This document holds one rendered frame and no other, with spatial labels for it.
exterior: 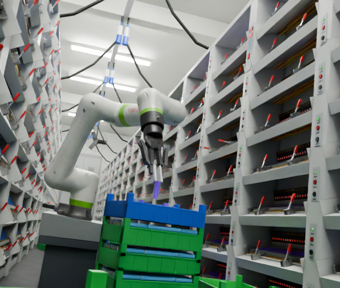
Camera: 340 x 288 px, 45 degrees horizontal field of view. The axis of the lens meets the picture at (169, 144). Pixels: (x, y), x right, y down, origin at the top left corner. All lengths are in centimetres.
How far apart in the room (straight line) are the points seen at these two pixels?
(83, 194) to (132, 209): 87
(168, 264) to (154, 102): 63
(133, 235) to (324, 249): 64
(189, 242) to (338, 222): 49
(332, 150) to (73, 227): 123
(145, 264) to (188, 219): 21
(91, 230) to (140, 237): 76
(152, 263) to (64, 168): 88
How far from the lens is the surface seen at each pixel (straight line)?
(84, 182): 217
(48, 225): 209
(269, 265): 181
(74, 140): 205
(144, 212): 135
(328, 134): 157
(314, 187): 156
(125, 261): 134
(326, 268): 152
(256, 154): 220
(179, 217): 142
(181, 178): 350
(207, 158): 274
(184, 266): 144
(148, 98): 165
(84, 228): 208
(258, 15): 245
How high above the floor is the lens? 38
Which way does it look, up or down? 12 degrees up
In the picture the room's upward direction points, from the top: 7 degrees clockwise
